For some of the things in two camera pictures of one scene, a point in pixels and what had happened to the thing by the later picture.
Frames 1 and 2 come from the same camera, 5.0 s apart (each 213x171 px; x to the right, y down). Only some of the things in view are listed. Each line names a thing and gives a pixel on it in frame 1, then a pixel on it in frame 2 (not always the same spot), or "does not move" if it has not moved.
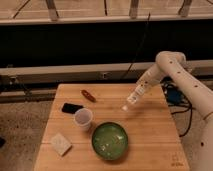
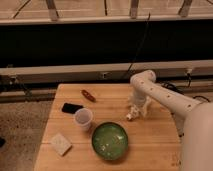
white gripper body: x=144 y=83 -> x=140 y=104
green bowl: x=109 y=140 does not move
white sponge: x=61 y=144 does not move
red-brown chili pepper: x=88 y=95 does not move
